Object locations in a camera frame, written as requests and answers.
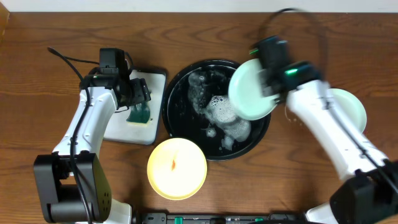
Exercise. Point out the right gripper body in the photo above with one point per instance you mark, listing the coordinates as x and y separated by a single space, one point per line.
267 85

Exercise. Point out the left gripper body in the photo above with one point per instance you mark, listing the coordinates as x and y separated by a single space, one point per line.
140 91

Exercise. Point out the green yellow sponge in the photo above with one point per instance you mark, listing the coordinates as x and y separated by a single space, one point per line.
139 113

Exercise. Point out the mint plate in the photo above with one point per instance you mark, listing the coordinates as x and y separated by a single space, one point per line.
352 106
245 94

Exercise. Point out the yellow plate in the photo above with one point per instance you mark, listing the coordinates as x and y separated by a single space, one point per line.
177 169

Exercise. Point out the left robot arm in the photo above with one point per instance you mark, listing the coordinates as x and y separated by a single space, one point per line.
70 181

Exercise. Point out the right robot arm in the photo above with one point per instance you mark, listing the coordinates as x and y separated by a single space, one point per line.
369 190

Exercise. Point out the black rectangular sponge tray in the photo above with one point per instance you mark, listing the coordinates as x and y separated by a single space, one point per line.
118 129

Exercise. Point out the black round tray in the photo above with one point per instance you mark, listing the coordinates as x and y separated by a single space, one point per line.
196 108

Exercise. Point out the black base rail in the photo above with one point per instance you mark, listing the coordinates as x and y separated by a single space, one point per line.
163 218

